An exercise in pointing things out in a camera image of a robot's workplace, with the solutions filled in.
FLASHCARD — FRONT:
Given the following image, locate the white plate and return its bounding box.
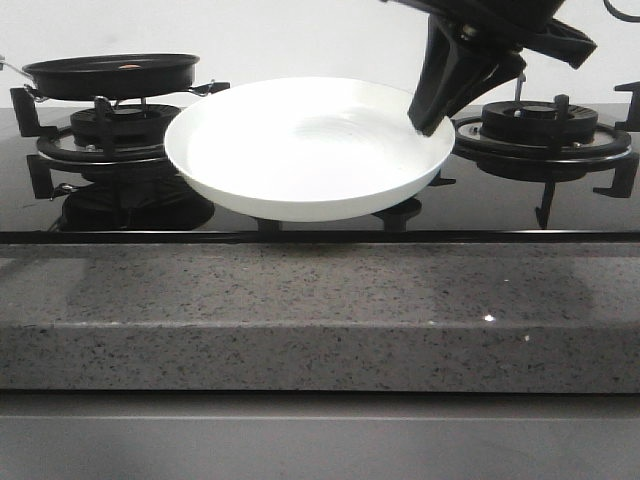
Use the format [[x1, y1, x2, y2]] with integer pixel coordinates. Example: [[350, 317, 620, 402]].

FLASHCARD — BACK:
[[164, 77, 455, 222]]

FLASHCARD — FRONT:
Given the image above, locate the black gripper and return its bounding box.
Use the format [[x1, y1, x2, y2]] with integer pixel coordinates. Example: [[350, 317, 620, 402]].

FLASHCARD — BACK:
[[404, 0, 597, 136]]

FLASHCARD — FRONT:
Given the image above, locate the black glass cooktop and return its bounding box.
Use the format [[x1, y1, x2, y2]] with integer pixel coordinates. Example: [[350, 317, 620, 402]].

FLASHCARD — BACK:
[[1, 108, 639, 244]]

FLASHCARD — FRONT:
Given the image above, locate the black right gas burner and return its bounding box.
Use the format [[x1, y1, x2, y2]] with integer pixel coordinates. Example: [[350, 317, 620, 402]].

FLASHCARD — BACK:
[[480, 101, 598, 146]]

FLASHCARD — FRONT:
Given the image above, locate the wire pan reducer ring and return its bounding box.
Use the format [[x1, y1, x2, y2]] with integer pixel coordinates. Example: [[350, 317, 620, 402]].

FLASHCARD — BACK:
[[24, 79, 217, 109]]

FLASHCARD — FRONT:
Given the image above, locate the black left pan support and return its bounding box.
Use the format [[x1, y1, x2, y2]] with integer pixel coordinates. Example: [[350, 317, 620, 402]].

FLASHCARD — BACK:
[[9, 81, 232, 167]]

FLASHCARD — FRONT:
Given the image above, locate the black pan support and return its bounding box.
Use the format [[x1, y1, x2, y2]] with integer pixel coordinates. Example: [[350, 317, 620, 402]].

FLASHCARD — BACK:
[[9, 81, 232, 167], [454, 94, 632, 165]]

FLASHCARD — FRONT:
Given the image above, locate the black right pan support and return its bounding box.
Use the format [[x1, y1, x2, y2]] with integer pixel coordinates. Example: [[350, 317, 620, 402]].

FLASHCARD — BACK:
[[454, 94, 632, 165]]

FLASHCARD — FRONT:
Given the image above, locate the black cable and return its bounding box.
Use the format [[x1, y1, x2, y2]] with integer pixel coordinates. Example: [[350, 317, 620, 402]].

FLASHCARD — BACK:
[[602, 0, 640, 24]]

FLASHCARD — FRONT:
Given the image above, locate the black left gas burner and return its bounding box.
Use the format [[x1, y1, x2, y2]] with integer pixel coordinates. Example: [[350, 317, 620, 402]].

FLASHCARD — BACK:
[[70, 104, 181, 148]]

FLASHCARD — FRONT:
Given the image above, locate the black frying pan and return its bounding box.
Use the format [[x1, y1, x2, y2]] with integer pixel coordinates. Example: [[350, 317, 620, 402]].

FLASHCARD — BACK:
[[14, 53, 200, 101]]

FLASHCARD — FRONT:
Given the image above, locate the black gas burner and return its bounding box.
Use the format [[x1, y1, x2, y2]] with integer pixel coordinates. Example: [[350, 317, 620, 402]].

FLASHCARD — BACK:
[[70, 104, 181, 148], [480, 101, 598, 146]]

